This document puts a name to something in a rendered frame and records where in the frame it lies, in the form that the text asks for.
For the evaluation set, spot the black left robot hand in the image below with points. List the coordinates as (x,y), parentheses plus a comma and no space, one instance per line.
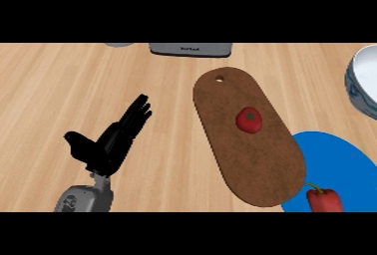
(111,142)

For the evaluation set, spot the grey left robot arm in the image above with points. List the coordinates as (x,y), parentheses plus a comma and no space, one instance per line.
(87,197)

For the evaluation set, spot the blue plate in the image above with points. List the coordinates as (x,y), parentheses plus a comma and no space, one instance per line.
(338,166)

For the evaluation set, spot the white bowl with blue pattern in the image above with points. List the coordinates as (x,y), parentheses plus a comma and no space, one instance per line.
(363,83)

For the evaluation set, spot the brown wooden cutting board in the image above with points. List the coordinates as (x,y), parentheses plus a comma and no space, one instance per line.
(247,142)

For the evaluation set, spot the red tomato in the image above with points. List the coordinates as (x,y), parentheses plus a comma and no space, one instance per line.
(248,120)

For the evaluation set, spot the small grey round object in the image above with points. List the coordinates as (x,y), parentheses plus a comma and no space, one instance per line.
(118,44)

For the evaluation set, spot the red bell pepper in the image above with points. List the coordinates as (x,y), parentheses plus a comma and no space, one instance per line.
(324,200)

